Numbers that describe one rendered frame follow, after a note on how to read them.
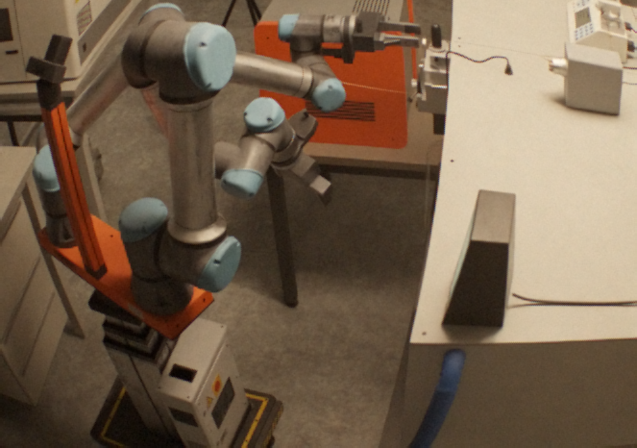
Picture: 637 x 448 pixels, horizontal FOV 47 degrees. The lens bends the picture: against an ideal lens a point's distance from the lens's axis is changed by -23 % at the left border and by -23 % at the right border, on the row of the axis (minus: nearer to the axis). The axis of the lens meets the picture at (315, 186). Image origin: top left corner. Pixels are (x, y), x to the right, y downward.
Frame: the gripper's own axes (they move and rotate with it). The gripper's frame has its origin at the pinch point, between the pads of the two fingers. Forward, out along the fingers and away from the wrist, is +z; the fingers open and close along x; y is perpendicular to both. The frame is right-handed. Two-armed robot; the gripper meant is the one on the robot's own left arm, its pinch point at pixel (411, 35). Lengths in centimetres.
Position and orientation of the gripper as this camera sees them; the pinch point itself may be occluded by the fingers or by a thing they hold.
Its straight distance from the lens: 205.2
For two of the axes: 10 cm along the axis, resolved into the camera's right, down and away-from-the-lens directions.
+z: 9.8, 0.7, -1.9
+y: -0.7, -7.6, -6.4
